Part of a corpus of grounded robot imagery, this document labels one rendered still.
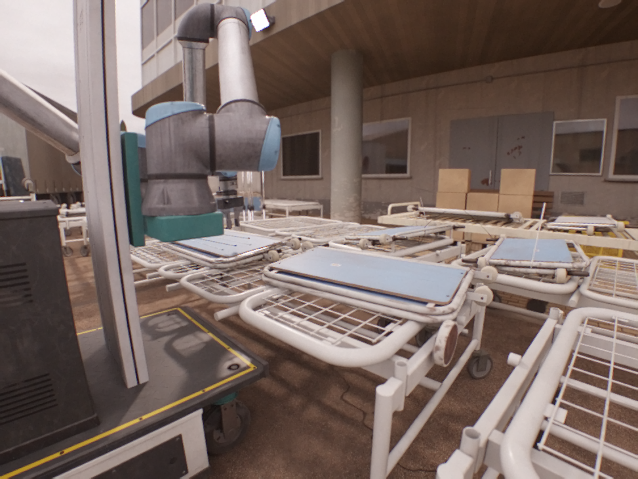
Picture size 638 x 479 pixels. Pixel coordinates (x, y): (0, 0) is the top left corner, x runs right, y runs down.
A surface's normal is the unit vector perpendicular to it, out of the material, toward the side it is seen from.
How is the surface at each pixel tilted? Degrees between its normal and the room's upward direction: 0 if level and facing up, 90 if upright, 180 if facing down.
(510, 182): 90
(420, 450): 0
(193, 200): 70
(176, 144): 91
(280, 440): 0
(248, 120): 54
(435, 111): 90
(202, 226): 90
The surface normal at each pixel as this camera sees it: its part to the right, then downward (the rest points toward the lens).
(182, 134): 0.39, 0.08
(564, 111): -0.66, 0.14
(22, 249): 0.71, 0.13
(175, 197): 0.29, -0.18
